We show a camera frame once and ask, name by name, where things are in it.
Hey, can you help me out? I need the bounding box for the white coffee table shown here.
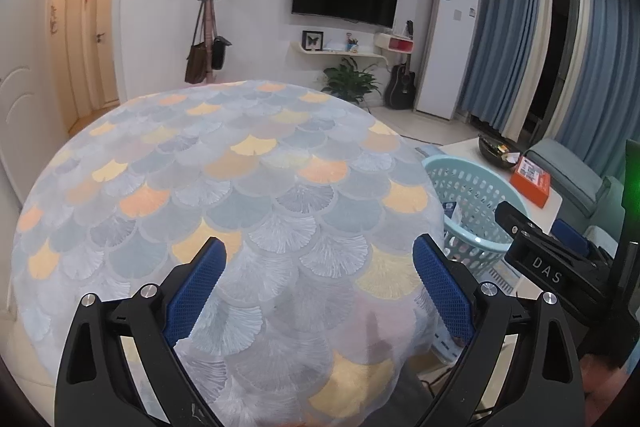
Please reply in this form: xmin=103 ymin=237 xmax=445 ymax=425
xmin=440 ymin=138 xmax=573 ymax=233

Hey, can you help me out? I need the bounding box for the black acoustic guitar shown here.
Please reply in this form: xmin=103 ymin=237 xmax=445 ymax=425
xmin=384 ymin=62 xmax=418 ymax=110

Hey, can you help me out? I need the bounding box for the orange box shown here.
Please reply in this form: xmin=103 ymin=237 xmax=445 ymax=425
xmin=510 ymin=155 xmax=552 ymax=208

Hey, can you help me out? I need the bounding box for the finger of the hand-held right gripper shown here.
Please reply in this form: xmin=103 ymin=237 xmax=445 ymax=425
xmin=549 ymin=218 xmax=622 ymax=279
xmin=494 ymin=201 xmax=623 ymax=325

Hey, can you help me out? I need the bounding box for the white refrigerator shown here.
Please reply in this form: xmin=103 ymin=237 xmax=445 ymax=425
xmin=416 ymin=0 xmax=483 ymax=120

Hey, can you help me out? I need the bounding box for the beige door with red ornament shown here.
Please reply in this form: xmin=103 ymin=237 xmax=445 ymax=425
xmin=52 ymin=0 xmax=81 ymax=118

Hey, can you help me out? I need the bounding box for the white red shelf box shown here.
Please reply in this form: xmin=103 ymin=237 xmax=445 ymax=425
xmin=374 ymin=32 xmax=416 ymax=54

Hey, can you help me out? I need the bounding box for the beige door with lever handle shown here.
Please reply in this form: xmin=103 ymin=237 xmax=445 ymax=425
xmin=92 ymin=0 xmax=121 ymax=108

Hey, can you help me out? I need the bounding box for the person's right hand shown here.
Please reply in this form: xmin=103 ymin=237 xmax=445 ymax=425
xmin=580 ymin=353 xmax=640 ymax=413

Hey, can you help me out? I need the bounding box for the black bowl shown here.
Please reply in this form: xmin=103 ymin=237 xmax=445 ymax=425
xmin=478 ymin=134 xmax=523 ymax=168

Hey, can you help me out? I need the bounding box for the white wavy wall shelf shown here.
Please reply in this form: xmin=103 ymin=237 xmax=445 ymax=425
xmin=291 ymin=42 xmax=388 ymax=65

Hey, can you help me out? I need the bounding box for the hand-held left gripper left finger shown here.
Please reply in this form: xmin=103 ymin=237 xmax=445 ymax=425
xmin=54 ymin=237 xmax=227 ymax=427

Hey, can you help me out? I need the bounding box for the white panel door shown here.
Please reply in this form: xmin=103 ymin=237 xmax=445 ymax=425
xmin=0 ymin=64 xmax=51 ymax=228

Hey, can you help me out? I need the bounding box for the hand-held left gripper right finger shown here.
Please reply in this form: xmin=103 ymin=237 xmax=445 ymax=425
xmin=411 ymin=233 xmax=587 ymax=427

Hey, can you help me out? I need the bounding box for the green potted plant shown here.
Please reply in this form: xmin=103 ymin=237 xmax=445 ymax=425
xmin=320 ymin=57 xmax=381 ymax=105

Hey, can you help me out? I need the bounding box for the grey blue sofa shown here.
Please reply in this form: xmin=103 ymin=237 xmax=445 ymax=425
xmin=522 ymin=139 xmax=626 ymax=228

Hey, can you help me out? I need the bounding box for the blue grey curtain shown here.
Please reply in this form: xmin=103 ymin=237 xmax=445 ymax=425
xmin=555 ymin=0 xmax=640 ymax=168
xmin=455 ymin=0 xmax=556 ymax=140

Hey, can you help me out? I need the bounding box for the fan patterned tablecloth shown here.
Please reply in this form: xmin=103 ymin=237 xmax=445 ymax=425
xmin=10 ymin=79 xmax=448 ymax=427

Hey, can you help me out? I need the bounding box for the brown tote bag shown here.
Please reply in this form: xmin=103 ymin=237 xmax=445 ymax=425
xmin=185 ymin=2 xmax=211 ymax=85

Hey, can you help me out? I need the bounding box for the light blue plastic basket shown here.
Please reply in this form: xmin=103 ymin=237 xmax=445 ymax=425
xmin=421 ymin=155 xmax=541 ymax=283

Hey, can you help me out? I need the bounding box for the black shoulder bag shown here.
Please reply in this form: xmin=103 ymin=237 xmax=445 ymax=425
xmin=210 ymin=36 xmax=232 ymax=70

